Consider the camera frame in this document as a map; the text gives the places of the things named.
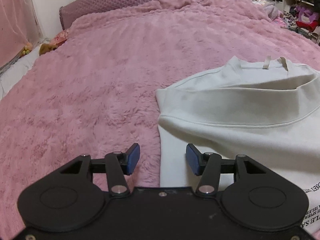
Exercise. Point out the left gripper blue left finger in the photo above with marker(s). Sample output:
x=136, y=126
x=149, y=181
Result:
x=117, y=166

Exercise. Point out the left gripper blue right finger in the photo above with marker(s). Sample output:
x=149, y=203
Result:
x=208, y=167

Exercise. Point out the white Nevada sweatshirt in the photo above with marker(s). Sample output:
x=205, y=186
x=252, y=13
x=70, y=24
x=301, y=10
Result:
x=267, y=110

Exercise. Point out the pink fluffy blanket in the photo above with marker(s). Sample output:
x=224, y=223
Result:
x=96, y=93

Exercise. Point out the brown plush toy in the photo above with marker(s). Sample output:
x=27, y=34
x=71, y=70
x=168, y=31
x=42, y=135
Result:
x=45, y=48

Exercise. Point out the grey folded blanket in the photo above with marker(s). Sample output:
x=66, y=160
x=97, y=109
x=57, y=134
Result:
x=271, y=10

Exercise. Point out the pink curtain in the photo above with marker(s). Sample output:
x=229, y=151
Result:
x=18, y=27

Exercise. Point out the purple red plush toy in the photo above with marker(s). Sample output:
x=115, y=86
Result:
x=307, y=18

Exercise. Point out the white shelving unit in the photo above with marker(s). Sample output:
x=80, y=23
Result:
x=290, y=17

